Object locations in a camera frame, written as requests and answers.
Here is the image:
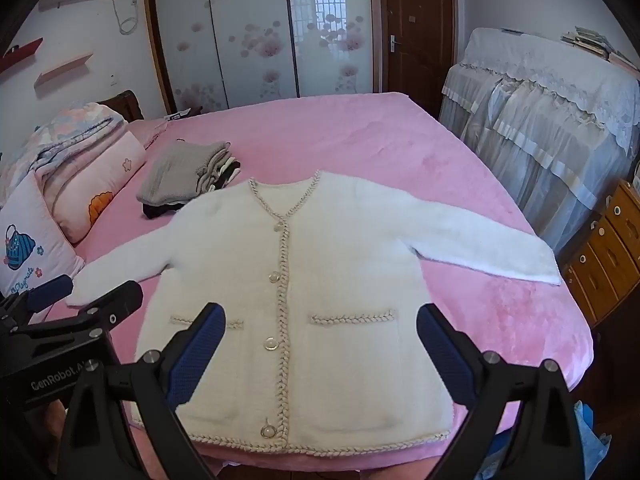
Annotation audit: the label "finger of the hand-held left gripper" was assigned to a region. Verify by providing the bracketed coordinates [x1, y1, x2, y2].
[0, 274, 75, 322]
[10, 280, 144, 347]

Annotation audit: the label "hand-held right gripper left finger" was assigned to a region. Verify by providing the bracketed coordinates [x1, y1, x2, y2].
[52, 302, 227, 480]

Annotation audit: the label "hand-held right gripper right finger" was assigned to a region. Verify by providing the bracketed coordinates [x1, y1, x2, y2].
[416, 304, 586, 480]

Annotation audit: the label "white fluffy cardigan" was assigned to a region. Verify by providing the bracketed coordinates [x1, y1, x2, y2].
[65, 170, 563, 460]

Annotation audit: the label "folded black white clothes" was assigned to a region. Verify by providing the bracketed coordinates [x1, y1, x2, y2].
[142, 152, 243, 220]

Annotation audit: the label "white pillow with bag print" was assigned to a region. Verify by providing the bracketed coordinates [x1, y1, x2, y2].
[0, 170, 86, 302]

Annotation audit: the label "pink pillow with orange flower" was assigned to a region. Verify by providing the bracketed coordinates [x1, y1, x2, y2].
[42, 130, 148, 246]

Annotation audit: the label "grey folded sweater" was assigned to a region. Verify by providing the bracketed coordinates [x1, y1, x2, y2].
[136, 140, 233, 207]

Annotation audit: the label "folded floral quilt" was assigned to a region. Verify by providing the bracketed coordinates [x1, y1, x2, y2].
[0, 102, 126, 196]

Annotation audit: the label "blue cloth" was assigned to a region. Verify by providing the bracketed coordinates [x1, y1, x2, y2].
[475, 400, 613, 480]

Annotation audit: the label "wooden drawer cabinet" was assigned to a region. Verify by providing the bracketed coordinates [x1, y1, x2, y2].
[562, 177, 640, 326]

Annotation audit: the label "dark wooden headboard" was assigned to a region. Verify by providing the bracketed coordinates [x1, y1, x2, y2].
[97, 90, 146, 123]

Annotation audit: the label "pink fleece bed blanket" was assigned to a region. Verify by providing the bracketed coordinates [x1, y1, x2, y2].
[75, 91, 596, 473]

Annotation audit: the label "white lace furniture cover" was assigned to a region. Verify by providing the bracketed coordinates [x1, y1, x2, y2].
[439, 27, 640, 261]

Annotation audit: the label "wardrobe with floral sliding doors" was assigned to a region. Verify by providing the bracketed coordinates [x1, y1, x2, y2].
[142, 0, 386, 116]

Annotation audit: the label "brown wooden door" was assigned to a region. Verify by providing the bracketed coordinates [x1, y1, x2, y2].
[377, 0, 458, 121]

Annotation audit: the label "pile of books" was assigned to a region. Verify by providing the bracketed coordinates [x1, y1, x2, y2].
[560, 25, 640, 72]

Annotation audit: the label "pink wall shelf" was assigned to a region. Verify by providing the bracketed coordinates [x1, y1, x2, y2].
[34, 52, 96, 88]

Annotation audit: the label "red wall shelf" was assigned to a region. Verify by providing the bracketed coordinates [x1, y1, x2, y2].
[0, 37, 45, 73]

